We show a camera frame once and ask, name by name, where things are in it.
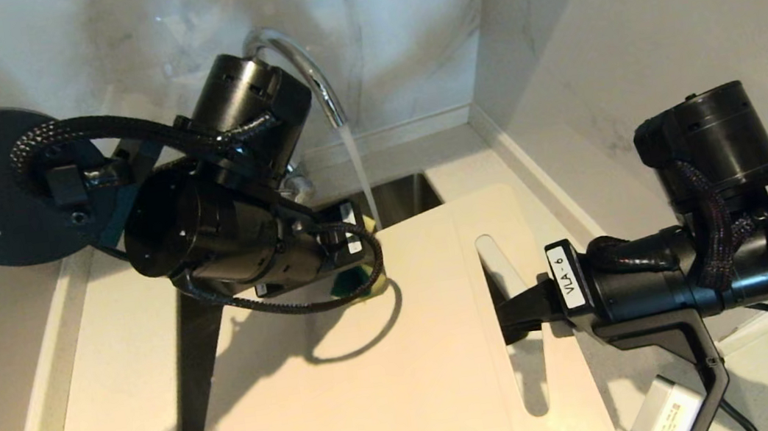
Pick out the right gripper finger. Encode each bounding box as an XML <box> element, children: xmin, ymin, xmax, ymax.
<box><xmin>486</xmin><ymin>274</ymin><xmax>569</xmax><ymax>347</ymax></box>

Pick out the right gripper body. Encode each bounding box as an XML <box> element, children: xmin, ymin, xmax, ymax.
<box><xmin>543</xmin><ymin>221</ymin><xmax>704</xmax><ymax>336</ymax></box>

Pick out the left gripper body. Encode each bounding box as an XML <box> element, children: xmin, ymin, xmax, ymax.
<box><xmin>209</xmin><ymin>188</ymin><xmax>374</xmax><ymax>302</ymax></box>

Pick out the yellow green sponge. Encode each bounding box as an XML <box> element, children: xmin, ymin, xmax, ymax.
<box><xmin>322</xmin><ymin>215</ymin><xmax>396</xmax><ymax>306</ymax></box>

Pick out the white plastic cutting board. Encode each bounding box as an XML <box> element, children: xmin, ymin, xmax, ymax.
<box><xmin>160</xmin><ymin>173</ymin><xmax>621</xmax><ymax>431</ymax></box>

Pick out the chrome curved faucet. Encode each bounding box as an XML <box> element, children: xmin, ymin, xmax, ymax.
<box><xmin>240</xmin><ymin>18</ymin><xmax>360</xmax><ymax>210</ymax></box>

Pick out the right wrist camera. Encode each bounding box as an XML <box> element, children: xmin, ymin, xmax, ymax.
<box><xmin>591</xmin><ymin>304</ymin><xmax>738</xmax><ymax>431</ymax></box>

